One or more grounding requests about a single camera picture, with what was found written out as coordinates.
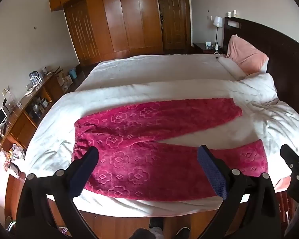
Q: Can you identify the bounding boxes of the clear plastic bag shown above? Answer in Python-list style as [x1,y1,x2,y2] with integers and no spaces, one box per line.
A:
[10,144,26,160]

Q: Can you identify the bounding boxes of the dark wooden nightstand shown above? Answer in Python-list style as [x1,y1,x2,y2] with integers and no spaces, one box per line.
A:
[192,42,225,55]

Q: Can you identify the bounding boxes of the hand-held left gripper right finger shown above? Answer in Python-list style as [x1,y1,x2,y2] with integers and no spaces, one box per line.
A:
[197,144,282,239]

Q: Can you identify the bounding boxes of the person's right shoe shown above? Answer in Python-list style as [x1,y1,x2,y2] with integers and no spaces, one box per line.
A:
[176,226,190,239]

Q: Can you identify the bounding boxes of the dark wooden headboard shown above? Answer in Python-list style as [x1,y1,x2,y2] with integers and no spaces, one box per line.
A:
[223,17,299,100]

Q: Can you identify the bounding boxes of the white duvet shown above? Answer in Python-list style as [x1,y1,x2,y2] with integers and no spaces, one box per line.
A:
[25,73,299,218]

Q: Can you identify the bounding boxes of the glass electric kettle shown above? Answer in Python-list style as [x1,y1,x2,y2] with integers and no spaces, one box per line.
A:
[29,71,42,87]

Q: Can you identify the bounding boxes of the brown wooden door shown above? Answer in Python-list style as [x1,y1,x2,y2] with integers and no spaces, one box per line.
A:
[156,0,192,50]
[63,0,101,66]

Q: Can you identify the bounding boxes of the pink bed sheet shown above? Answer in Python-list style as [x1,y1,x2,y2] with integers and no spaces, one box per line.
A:
[274,175,291,193]

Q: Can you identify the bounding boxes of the white tablet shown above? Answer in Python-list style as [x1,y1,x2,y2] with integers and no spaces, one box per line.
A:
[0,108,8,127]

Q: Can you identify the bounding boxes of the pink pillow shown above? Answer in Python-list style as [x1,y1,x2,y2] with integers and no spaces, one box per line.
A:
[226,34,269,75]

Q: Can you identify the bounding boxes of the white pillow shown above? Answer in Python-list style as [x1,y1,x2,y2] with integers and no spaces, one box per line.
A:
[218,57,247,80]

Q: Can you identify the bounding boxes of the magenta fleece pants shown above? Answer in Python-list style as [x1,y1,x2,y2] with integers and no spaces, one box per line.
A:
[71,97,269,202]

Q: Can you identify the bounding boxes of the brown wooden wardrobe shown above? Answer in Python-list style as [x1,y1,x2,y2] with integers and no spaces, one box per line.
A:
[48,0,163,53]

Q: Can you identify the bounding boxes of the white table lamp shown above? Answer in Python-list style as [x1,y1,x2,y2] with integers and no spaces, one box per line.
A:
[212,16,223,50]

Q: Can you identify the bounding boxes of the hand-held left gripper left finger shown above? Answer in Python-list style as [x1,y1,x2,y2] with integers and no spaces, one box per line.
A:
[15,146,100,239]

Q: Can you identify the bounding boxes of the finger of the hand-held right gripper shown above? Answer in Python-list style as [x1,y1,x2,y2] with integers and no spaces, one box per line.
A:
[280,143,299,180]

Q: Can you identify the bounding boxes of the wooden sideboard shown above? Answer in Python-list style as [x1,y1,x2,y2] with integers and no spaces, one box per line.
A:
[0,72,65,155]

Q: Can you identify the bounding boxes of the person's left shoe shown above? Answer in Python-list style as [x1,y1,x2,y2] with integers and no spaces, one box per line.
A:
[149,217,165,229]

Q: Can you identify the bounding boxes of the bed with white sheet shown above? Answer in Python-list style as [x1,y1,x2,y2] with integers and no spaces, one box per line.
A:
[75,53,247,92]

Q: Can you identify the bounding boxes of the person's shoe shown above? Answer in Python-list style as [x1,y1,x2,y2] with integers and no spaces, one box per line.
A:
[149,217,165,229]
[176,226,190,239]

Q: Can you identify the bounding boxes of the cardboard box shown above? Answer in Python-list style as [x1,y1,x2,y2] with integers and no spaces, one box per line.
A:
[56,71,73,90]

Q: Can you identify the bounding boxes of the person's grey trouser leg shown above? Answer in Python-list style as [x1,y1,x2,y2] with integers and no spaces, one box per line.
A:
[149,227,165,239]

